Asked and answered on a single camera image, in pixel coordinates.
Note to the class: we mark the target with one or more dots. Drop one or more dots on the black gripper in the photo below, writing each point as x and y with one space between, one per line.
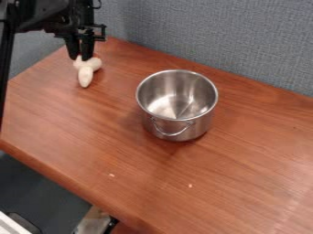
74 25

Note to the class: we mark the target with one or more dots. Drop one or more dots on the white toy mushroom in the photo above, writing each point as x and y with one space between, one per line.
86 69

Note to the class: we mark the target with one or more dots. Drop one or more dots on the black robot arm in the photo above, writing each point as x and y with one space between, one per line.
23 16

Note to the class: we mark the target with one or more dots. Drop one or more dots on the stainless steel pot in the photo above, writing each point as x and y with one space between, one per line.
177 100

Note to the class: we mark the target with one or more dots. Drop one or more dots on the white and black floor object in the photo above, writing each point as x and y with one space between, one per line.
10 226

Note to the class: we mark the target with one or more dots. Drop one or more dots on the table leg bracket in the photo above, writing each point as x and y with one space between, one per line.
97 222

